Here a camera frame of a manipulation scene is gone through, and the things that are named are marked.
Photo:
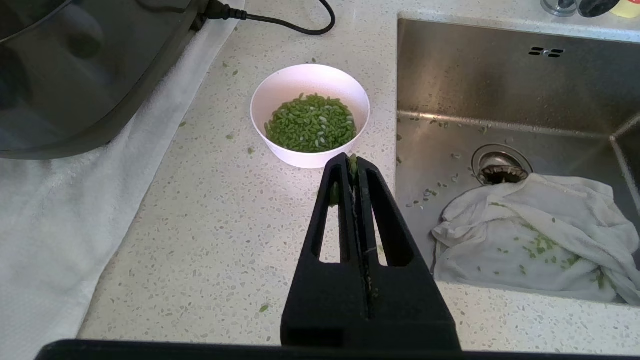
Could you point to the crumpled white cloth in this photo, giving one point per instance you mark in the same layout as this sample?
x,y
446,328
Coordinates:
x,y
525,235

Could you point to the chopped green onions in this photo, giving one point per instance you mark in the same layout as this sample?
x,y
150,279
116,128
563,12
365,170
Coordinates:
x,y
310,125

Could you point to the orange dish soap bottle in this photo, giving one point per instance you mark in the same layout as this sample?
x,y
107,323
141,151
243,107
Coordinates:
x,y
627,7

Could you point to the white round bowl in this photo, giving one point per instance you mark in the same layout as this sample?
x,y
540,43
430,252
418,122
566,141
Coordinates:
x,y
280,90

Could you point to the metal sink drain strainer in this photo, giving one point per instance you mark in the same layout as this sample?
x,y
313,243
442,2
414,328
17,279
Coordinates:
x,y
500,172

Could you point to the white towel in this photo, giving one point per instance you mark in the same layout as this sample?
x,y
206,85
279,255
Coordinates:
x,y
50,225

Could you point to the black mesh scrubber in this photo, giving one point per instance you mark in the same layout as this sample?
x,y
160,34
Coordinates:
x,y
595,6

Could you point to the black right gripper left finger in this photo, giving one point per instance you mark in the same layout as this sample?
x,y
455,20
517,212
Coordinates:
x,y
325,300

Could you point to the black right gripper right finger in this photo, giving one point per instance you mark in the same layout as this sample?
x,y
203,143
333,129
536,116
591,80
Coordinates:
x,y
410,310

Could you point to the black rice cooker body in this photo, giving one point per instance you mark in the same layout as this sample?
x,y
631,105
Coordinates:
x,y
85,85

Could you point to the stainless steel sink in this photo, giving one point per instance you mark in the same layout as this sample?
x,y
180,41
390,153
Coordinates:
x,y
475,80

